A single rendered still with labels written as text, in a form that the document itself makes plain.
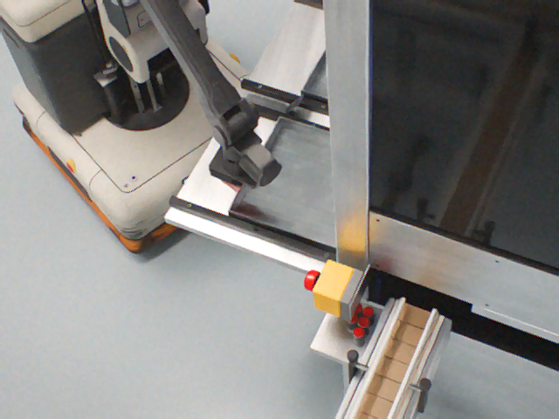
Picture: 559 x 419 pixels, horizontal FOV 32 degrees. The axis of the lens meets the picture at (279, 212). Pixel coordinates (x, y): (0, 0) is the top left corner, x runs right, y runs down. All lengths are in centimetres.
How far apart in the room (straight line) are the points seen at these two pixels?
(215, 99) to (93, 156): 121
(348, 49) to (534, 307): 61
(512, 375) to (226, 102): 76
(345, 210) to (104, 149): 140
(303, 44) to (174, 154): 74
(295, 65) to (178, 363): 102
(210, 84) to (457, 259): 53
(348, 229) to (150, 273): 139
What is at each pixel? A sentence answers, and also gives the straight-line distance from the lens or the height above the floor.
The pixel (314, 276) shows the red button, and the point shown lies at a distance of 179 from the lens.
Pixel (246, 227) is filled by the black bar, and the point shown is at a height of 90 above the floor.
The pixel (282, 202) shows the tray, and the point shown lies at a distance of 204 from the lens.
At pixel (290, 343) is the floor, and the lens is 285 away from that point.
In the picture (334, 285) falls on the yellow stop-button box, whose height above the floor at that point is 103.
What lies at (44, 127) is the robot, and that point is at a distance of 308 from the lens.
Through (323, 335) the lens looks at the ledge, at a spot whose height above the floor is 88.
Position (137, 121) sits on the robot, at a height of 27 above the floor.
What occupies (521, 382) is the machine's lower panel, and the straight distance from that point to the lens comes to 199.
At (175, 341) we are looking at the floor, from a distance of 290.
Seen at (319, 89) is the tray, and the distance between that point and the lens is 221.
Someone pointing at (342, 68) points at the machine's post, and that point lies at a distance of 136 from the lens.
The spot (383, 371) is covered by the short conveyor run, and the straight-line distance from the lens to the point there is 180.
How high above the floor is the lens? 259
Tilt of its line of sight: 58 degrees down
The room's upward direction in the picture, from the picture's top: 8 degrees counter-clockwise
